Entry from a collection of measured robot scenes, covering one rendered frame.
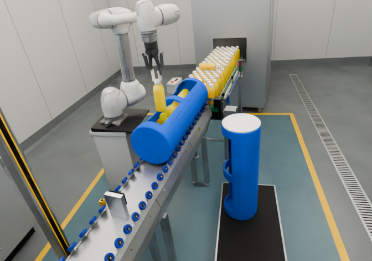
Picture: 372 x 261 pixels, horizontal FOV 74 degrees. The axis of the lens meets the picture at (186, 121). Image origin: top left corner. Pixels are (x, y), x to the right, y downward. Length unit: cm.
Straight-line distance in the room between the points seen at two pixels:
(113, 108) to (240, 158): 105
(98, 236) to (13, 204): 143
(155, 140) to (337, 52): 577
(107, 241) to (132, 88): 119
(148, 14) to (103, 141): 114
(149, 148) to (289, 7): 529
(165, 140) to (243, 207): 100
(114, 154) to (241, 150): 104
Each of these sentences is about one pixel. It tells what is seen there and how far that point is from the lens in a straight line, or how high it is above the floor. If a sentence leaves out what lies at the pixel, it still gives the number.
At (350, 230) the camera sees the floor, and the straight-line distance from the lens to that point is 269.
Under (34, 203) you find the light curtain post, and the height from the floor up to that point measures 113.
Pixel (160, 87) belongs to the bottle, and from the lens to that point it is 154.
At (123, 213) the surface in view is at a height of 98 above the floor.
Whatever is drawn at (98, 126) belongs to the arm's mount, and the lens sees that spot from 212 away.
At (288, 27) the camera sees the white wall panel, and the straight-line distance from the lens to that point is 642.
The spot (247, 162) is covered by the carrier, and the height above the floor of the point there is 77.
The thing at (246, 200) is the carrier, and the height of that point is 39.
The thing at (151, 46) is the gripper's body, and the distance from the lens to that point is 147.
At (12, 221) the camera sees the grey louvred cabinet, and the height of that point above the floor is 32.
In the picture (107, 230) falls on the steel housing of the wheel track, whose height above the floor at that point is 93.
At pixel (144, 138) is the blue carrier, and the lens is 157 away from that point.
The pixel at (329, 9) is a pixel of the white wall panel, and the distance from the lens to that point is 656.
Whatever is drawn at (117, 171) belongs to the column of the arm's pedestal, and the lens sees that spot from 230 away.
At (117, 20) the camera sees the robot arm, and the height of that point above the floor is 180.
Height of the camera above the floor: 195
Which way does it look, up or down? 29 degrees down
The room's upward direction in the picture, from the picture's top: 6 degrees counter-clockwise
